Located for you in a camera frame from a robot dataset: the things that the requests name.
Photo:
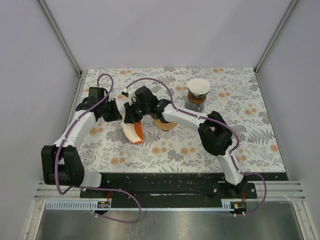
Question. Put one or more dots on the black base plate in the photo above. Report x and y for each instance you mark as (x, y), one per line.
(175, 190)

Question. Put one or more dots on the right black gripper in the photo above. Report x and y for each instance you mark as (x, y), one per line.
(130, 117)

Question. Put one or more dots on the white slotted cable duct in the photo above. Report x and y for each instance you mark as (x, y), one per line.
(90, 205)

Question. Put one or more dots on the right aluminium frame post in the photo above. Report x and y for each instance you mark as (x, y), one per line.
(276, 34)

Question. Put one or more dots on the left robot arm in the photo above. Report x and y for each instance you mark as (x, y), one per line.
(61, 162)

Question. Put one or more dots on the aluminium front rail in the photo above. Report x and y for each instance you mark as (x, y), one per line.
(276, 191)

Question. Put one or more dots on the white paper coffee filter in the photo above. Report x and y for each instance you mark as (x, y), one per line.
(198, 83)

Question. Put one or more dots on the aluminium frame post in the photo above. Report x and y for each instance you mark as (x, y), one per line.
(276, 34)
(59, 35)

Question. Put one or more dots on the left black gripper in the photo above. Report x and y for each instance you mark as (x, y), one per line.
(116, 115)

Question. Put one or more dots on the floral table mat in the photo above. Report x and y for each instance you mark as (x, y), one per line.
(234, 93)

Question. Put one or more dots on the left aluminium frame post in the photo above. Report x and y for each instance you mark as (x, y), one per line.
(59, 35)

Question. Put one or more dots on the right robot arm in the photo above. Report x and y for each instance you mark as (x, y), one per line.
(214, 134)

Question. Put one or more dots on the coffee filter paper pack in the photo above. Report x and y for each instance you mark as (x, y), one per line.
(131, 121)

